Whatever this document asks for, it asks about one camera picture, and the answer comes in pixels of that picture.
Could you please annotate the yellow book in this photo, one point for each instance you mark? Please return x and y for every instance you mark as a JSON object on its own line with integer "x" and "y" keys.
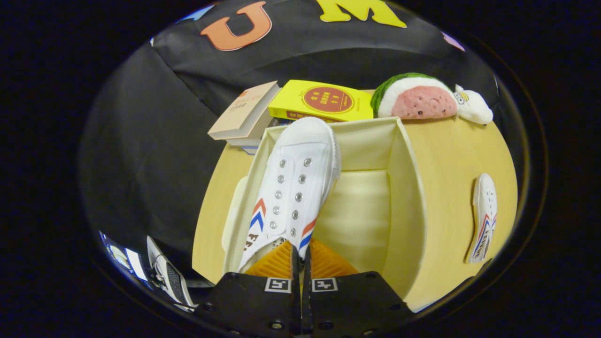
{"x": 291, "y": 101}

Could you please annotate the dark blue printed sheet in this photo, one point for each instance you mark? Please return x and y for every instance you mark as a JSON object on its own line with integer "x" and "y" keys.
{"x": 119, "y": 256}

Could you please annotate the blue book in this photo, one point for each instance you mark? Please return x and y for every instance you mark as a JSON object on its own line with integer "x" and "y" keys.
{"x": 251, "y": 150}

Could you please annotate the black backdrop cloth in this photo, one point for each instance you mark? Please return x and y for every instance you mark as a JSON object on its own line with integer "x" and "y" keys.
{"x": 141, "y": 155}

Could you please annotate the beige book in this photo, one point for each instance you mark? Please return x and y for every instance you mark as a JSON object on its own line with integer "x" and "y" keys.
{"x": 244, "y": 110}

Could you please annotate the person's black white sneaker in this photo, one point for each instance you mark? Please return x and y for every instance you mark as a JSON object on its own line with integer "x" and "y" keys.
{"x": 171, "y": 279}

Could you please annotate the cream fabric storage box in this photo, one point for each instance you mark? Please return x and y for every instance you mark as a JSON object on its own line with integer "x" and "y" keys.
{"x": 361, "y": 211}

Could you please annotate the white canvas shoe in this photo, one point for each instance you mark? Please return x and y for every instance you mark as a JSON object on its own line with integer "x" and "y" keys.
{"x": 486, "y": 202}
{"x": 296, "y": 159}

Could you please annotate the white plush toy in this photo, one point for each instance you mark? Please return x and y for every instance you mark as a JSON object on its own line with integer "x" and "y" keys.
{"x": 474, "y": 110}

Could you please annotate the grey book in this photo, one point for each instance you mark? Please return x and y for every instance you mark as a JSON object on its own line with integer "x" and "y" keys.
{"x": 244, "y": 142}

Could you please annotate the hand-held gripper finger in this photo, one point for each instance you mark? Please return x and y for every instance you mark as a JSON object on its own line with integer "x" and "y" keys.
{"x": 295, "y": 267}
{"x": 306, "y": 281}

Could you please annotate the watermelon slice plush toy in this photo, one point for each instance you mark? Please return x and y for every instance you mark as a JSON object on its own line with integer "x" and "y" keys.
{"x": 422, "y": 101}

